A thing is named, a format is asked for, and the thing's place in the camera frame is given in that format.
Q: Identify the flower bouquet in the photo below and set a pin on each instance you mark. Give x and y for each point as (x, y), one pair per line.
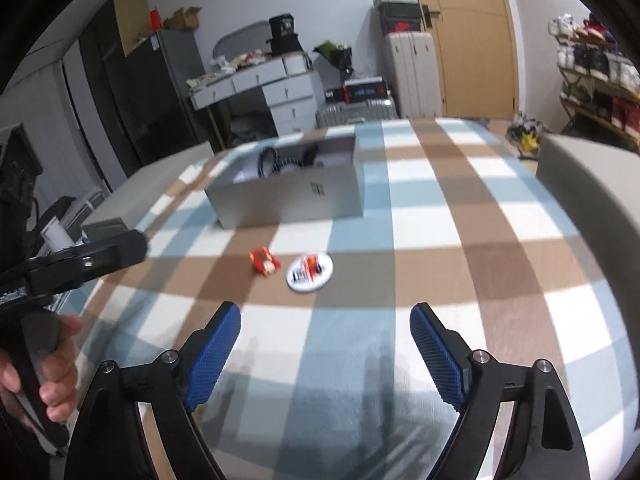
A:
(339, 56)

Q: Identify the white round badge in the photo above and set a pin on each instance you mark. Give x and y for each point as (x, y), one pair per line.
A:
(310, 272)

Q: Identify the black hat box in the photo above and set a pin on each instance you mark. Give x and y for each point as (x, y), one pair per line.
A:
(284, 39)

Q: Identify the grey mirror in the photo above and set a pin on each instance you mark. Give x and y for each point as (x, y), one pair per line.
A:
(246, 39)

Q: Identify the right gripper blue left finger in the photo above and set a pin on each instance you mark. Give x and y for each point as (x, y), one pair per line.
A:
(108, 440)

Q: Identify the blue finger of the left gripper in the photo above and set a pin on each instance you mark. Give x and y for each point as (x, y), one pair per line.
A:
(74, 266)

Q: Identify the checkered tablecloth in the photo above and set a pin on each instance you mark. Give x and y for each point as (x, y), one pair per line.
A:
(329, 384)

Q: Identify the wooden shoe rack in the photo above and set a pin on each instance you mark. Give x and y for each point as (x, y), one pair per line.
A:
(600, 84)

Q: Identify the black nike shoe box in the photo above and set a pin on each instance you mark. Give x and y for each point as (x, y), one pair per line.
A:
(400, 17)

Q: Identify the grey bedside cabinet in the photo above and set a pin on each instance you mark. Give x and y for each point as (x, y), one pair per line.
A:
(126, 207)

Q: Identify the silver lying suitcase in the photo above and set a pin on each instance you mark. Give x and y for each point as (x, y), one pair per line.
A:
(343, 114)

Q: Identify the silver open box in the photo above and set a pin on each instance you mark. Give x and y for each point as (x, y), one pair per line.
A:
(264, 186)

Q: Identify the white upright suitcase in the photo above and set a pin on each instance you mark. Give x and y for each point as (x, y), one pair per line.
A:
(414, 74)

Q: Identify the wooden door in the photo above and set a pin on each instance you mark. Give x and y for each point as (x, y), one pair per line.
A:
(476, 56)

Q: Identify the dark refrigerator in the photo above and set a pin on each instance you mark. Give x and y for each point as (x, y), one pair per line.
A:
(143, 99)

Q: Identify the beige cabinet right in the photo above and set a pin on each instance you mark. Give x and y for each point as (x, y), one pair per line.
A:
(598, 187)

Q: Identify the black red box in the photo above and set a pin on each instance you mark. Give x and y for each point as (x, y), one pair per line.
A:
(366, 89)

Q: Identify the white dressing desk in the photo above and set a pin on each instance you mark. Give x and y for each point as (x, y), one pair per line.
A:
(288, 86)

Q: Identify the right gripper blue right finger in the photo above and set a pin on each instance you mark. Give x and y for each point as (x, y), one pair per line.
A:
(543, 441)

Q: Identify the person's left hand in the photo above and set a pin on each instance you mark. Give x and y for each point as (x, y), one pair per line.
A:
(59, 390)

